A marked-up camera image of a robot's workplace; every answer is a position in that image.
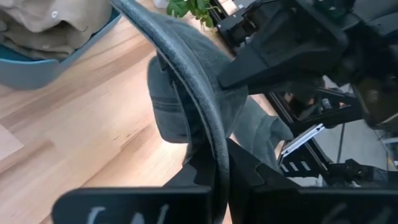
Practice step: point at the beige fabric hat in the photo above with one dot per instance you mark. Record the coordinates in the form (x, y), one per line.
(46, 18)

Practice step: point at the white plant pot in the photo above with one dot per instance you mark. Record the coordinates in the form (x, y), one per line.
(160, 3)

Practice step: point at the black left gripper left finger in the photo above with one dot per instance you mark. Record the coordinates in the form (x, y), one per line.
(140, 205)

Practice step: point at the teal plastic tray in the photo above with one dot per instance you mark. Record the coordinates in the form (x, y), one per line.
(31, 74)

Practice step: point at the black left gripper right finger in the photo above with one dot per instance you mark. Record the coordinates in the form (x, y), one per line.
(280, 205)

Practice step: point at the green leafy plant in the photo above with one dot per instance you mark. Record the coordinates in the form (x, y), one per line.
(186, 6)

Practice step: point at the white flat panel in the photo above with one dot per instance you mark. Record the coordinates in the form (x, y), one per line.
(301, 140)

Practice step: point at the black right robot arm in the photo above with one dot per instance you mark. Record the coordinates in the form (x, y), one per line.
(373, 46)

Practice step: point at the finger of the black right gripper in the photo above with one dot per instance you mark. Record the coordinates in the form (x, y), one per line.
(255, 71)

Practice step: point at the black base block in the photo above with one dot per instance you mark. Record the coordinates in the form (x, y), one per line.
(351, 171)

